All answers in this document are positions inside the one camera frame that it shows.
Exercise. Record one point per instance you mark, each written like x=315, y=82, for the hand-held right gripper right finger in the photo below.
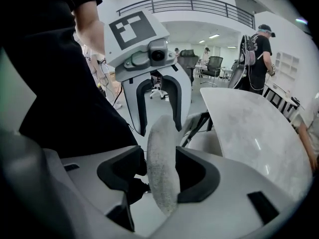
x=229, y=203

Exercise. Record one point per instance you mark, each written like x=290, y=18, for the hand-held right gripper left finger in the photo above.
x=94, y=173

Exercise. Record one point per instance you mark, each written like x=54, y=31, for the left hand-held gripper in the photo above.
x=132, y=46

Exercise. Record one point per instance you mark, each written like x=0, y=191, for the grey upholstered chair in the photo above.
x=162, y=158

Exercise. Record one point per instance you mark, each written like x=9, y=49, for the person's left forearm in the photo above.
x=89, y=34

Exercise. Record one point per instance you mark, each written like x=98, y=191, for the black mesh office chair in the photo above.
x=214, y=65
x=188, y=61

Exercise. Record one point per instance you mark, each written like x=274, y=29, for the ceiling light panel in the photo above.
x=214, y=36
x=202, y=41

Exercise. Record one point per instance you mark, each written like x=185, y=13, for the grey marble table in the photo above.
x=249, y=133

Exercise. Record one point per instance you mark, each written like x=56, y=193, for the person's black shirt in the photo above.
x=62, y=83

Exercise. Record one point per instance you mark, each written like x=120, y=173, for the black balcony railing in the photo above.
x=191, y=2

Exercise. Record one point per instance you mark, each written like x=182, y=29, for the white cubby shelf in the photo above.
x=286, y=66

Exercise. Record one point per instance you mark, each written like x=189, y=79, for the black frame side table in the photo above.
x=276, y=93

